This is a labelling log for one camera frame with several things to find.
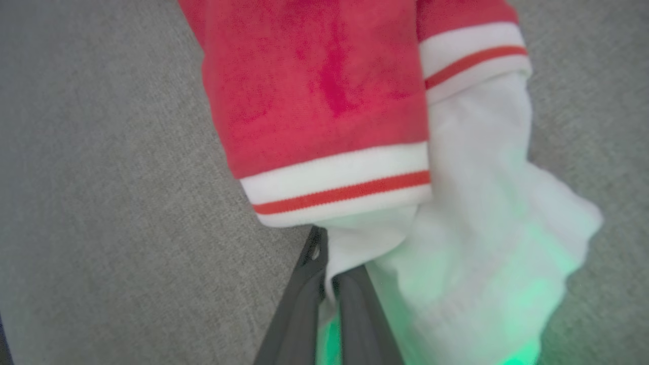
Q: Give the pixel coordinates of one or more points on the grey fabric sofa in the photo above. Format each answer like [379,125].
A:
[111,167]

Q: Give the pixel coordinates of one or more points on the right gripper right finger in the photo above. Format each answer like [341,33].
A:
[362,324]

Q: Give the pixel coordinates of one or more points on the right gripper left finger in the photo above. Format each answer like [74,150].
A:
[294,314]

